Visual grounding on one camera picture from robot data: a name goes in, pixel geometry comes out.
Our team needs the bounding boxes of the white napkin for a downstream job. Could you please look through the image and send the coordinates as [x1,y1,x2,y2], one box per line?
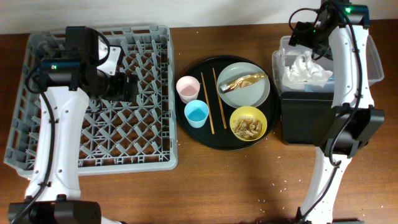
[282,51,333,90]

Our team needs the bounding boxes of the pink cup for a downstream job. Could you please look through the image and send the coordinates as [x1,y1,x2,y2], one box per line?
[176,76,200,104]

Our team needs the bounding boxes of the gold coffee stick wrapper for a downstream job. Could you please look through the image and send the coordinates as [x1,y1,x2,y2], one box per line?
[220,73,268,93]

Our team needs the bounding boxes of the blue cup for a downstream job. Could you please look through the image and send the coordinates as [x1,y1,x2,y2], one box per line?
[184,100,210,128]

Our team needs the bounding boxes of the yellow bowl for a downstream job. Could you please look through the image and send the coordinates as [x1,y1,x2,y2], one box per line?
[229,106,267,141]

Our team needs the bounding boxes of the food scraps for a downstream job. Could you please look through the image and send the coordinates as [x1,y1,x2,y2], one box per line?
[232,116,262,140]

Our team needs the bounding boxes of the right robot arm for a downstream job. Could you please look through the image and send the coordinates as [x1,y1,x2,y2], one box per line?
[289,0,385,223]

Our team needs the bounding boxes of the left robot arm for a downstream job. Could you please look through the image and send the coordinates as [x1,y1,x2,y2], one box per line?
[8,26,138,223]

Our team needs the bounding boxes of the grey dishwasher rack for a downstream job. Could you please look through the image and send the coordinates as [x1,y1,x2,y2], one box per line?
[4,26,178,179]

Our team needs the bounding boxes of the clear plastic bin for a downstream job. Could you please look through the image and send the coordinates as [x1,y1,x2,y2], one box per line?
[272,36,384,94]

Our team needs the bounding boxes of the grey plate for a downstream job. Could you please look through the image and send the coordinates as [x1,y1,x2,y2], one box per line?
[217,62,271,108]

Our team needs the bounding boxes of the black rectangular tray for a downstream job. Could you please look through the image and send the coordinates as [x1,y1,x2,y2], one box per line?
[280,91,333,145]

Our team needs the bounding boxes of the left wooden chopstick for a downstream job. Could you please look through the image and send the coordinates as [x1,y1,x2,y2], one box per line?
[200,72,215,134]

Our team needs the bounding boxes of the wooden chopstick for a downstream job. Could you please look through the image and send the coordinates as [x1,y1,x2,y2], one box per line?
[212,67,227,129]
[200,72,215,134]

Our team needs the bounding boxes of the round black tray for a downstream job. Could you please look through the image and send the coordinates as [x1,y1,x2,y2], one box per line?
[174,55,280,151]

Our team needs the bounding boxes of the right wooden chopstick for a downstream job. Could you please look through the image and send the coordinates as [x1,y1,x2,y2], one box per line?
[212,67,227,129]

